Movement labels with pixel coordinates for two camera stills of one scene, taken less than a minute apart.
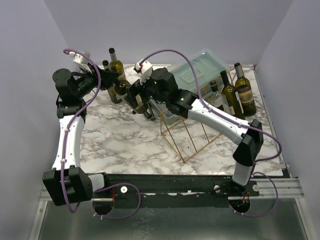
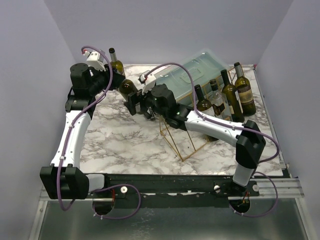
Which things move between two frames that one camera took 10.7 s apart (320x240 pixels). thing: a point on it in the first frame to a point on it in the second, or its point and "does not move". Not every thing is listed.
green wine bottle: [244, 92] does not move
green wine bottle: [119, 89] to [204, 106]
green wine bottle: [230, 94] does not move
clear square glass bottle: [218, 100] does not move
